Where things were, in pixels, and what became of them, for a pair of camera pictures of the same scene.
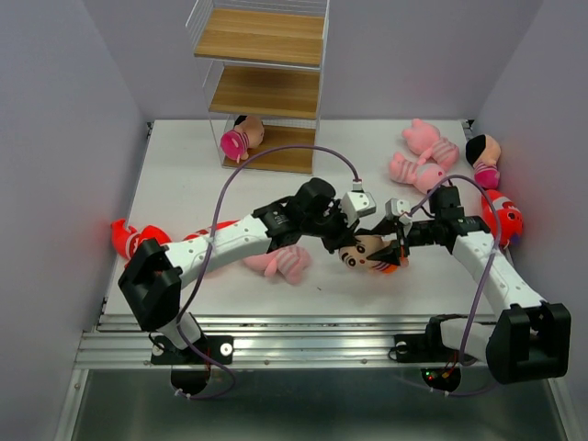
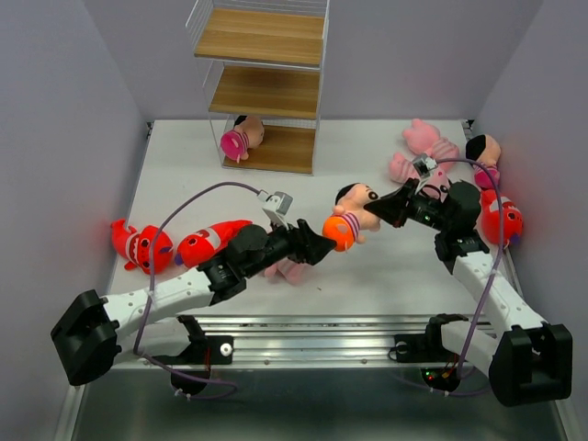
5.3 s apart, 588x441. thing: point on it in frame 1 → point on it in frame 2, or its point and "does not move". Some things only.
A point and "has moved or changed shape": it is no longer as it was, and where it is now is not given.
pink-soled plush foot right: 483,152 does not move
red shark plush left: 127,240 does not move
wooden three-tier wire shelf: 265,59 does not move
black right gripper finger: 390,254 → 392,211
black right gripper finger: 388,226 → 402,197
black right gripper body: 421,232 → 428,211
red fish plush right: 504,216 does not move
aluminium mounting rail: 272,341 does not move
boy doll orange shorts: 357,254 has moved or changed shape
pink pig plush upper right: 425,141 does not move
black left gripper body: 331,223 → 281,243
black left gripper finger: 364,231 → 305,230
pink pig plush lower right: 424,175 does not move
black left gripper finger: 333,243 → 317,247
